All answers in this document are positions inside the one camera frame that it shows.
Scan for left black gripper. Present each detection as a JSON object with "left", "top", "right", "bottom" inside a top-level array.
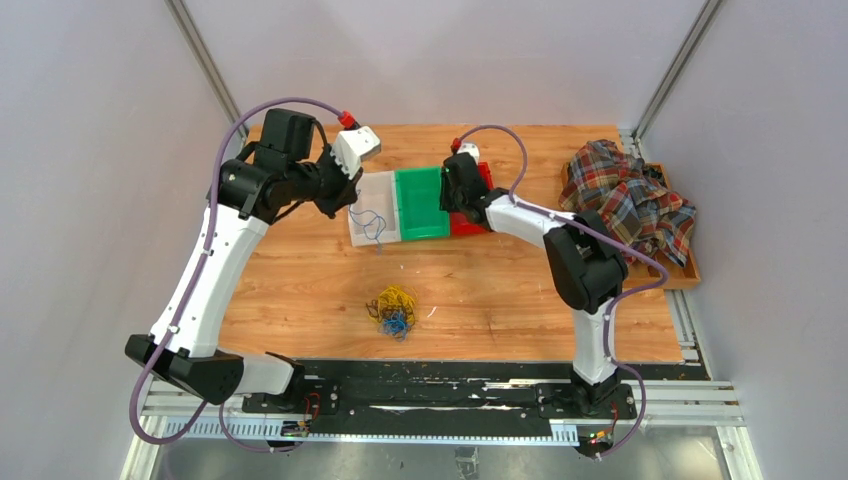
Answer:
[{"left": 289, "top": 143, "right": 364, "bottom": 219}]

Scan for white plastic bin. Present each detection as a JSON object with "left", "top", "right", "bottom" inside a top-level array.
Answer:
[{"left": 348, "top": 171, "right": 402, "bottom": 247}]

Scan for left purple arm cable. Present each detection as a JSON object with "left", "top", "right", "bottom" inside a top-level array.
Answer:
[{"left": 129, "top": 97, "right": 359, "bottom": 456}]

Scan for plaid cloth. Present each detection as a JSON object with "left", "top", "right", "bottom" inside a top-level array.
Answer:
[{"left": 558, "top": 139, "right": 698, "bottom": 270}]

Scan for brown cable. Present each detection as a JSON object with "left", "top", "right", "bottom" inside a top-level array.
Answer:
[{"left": 365, "top": 298, "right": 416, "bottom": 329}]

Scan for red plastic bin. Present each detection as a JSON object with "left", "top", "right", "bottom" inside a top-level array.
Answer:
[{"left": 440, "top": 154, "right": 494, "bottom": 237}]

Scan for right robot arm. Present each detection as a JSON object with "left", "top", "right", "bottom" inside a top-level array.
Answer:
[{"left": 440, "top": 153, "right": 627, "bottom": 417}]

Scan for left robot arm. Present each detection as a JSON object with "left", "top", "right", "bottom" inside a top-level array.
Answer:
[{"left": 125, "top": 108, "right": 381, "bottom": 413}]

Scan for aluminium frame rail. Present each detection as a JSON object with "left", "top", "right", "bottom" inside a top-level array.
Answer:
[{"left": 141, "top": 378, "right": 744, "bottom": 446}]

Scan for yellow cable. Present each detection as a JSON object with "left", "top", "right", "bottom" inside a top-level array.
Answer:
[{"left": 374, "top": 284, "right": 420, "bottom": 333}]

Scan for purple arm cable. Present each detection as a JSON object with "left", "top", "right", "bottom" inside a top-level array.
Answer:
[
  {"left": 129, "top": 97, "right": 359, "bottom": 456},
  {"left": 457, "top": 124, "right": 670, "bottom": 458}
]

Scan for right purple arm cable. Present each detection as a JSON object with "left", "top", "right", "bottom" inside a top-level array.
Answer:
[{"left": 457, "top": 124, "right": 670, "bottom": 458}]

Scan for wooden tray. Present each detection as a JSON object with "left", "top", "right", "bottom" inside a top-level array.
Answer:
[{"left": 561, "top": 158, "right": 702, "bottom": 291}]

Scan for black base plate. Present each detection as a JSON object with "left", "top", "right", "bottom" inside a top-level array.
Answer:
[{"left": 242, "top": 360, "right": 685, "bottom": 438}]

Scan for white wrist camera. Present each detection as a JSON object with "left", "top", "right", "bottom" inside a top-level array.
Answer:
[
  {"left": 450, "top": 138, "right": 480, "bottom": 163},
  {"left": 332, "top": 126, "right": 382, "bottom": 180}
]

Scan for green plastic bin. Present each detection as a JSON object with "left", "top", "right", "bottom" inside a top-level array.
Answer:
[{"left": 394, "top": 166, "right": 450, "bottom": 242}]

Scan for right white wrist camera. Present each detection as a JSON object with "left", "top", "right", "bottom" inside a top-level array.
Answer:
[{"left": 450, "top": 138, "right": 480, "bottom": 163}]

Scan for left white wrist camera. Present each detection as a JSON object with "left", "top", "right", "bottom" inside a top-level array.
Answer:
[{"left": 332, "top": 126, "right": 382, "bottom": 180}]

